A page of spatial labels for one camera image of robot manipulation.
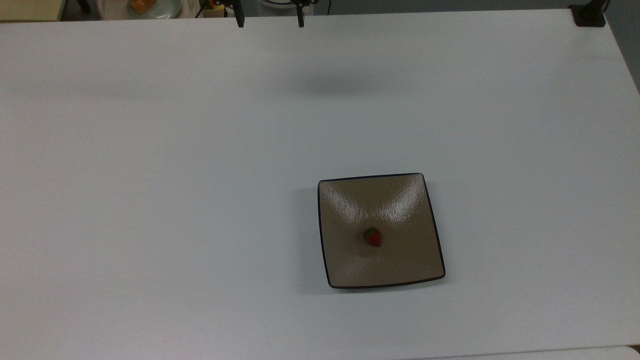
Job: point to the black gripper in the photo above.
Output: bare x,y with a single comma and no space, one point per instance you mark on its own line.
230,3

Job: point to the small red toy strawberry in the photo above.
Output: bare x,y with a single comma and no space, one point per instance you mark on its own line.
372,238

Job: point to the pale green plate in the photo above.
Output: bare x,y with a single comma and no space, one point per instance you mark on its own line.
167,10

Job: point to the square brown ceramic plate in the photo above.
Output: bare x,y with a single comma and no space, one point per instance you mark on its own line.
400,250

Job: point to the colourful toy food pile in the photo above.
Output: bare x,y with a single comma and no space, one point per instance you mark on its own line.
212,9

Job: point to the orange toy food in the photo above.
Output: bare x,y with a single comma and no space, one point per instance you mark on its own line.
142,5

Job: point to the light wooden table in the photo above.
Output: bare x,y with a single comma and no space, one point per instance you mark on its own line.
30,9

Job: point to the black camera stand pole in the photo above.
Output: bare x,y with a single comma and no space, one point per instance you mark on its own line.
590,17

